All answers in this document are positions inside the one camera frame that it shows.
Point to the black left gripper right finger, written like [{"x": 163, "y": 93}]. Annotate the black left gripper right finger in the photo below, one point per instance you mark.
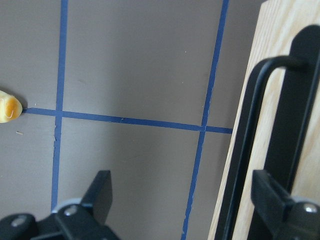
[{"x": 279, "y": 215}]

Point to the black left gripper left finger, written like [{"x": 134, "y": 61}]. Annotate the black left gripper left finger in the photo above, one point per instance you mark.
[{"x": 84, "y": 220}]

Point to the black metal drawer handle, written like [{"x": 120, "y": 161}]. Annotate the black metal drawer handle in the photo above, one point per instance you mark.
[{"x": 293, "y": 112}]

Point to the wooden drawer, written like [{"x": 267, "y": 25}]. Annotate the wooden drawer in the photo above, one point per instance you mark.
[{"x": 277, "y": 23}]

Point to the yellow toy bread roll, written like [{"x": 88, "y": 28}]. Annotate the yellow toy bread roll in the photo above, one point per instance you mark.
[{"x": 10, "y": 107}]

